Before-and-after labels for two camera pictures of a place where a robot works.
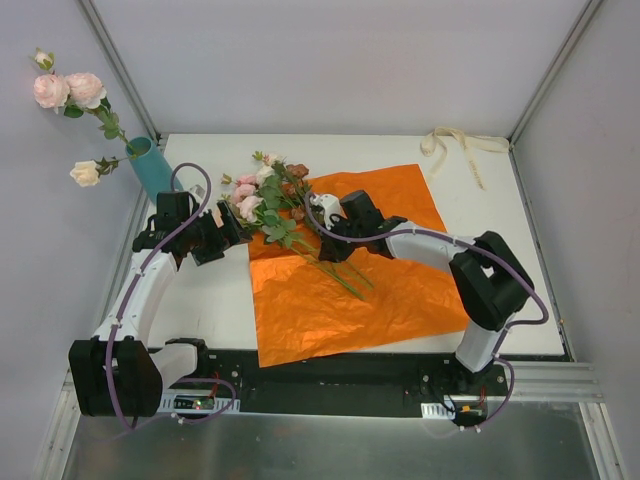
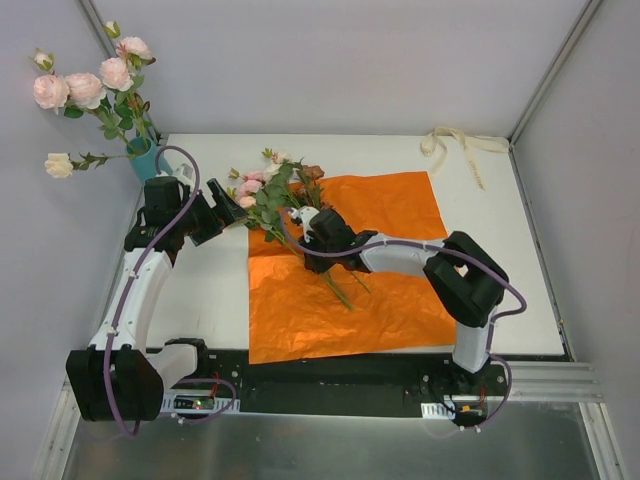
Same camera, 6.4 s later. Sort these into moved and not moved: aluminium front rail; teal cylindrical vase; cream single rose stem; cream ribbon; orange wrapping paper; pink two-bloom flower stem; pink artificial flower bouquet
Moved: pink artificial flower bouquet; orange wrapping paper; cream single rose stem
Not moved: cream ribbon; teal cylindrical vase; pink two-bloom flower stem; aluminium front rail
